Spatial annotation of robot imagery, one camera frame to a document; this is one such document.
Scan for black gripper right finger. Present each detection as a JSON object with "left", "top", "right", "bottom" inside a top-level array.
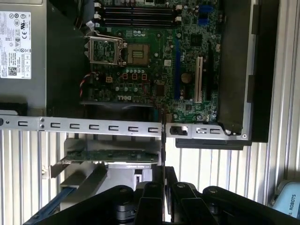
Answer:
[{"left": 165, "top": 166, "right": 300, "bottom": 225}]

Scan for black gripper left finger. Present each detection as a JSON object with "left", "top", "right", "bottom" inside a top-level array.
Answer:
[{"left": 22, "top": 181, "right": 164, "bottom": 225}]

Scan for black RAM slot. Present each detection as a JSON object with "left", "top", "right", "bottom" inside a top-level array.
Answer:
[
  {"left": 103, "top": 22, "right": 175, "bottom": 28},
  {"left": 93, "top": 1, "right": 183, "bottom": 13},
  {"left": 93, "top": 13, "right": 183, "bottom": 24},
  {"left": 103, "top": 11, "right": 175, "bottom": 17}
]

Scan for hard disk in blue carrier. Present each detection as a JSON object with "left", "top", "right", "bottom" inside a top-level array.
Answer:
[{"left": 35, "top": 163, "right": 154, "bottom": 222}]

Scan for green graphics card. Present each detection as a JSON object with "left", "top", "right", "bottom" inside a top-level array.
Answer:
[{"left": 43, "top": 149, "right": 160, "bottom": 180}]

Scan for black case fan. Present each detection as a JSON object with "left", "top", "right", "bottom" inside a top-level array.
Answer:
[{"left": 79, "top": 99, "right": 162, "bottom": 123}]

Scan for pale blue teach pendant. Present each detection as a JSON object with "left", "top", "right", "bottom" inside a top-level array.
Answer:
[{"left": 273, "top": 180, "right": 300, "bottom": 225}]

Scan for white expansion slot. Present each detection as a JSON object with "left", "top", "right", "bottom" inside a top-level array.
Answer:
[{"left": 195, "top": 55, "right": 203, "bottom": 104}]

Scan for blue expansion slot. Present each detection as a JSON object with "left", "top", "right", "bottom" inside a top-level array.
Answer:
[{"left": 174, "top": 38, "right": 180, "bottom": 101}]

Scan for black expansion slot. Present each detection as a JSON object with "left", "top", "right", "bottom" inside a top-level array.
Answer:
[{"left": 205, "top": 40, "right": 212, "bottom": 101}]

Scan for black open PC case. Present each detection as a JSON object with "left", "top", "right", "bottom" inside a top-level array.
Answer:
[{"left": 0, "top": 0, "right": 281, "bottom": 150}]

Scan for green motherboard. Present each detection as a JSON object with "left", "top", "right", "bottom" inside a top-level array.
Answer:
[{"left": 79, "top": 0, "right": 222, "bottom": 123}]

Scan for CPU socket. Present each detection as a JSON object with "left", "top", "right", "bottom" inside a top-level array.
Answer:
[{"left": 125, "top": 42, "right": 152, "bottom": 68}]

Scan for metal socket cover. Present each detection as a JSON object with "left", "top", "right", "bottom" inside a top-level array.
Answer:
[{"left": 87, "top": 37, "right": 123, "bottom": 66}]

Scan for grey power supply unit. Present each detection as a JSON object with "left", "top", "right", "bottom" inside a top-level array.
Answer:
[{"left": 0, "top": 0, "right": 49, "bottom": 111}]

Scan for blue SATA port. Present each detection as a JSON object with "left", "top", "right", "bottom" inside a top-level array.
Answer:
[
  {"left": 198, "top": 4, "right": 213, "bottom": 14},
  {"left": 198, "top": 17, "right": 213, "bottom": 26}
]

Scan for red and black fan wire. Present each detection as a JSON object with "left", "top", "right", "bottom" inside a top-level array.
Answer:
[{"left": 78, "top": 71, "right": 98, "bottom": 99}]

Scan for wire locking lever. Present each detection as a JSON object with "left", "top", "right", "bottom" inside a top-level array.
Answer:
[{"left": 83, "top": 29, "right": 125, "bottom": 42}]

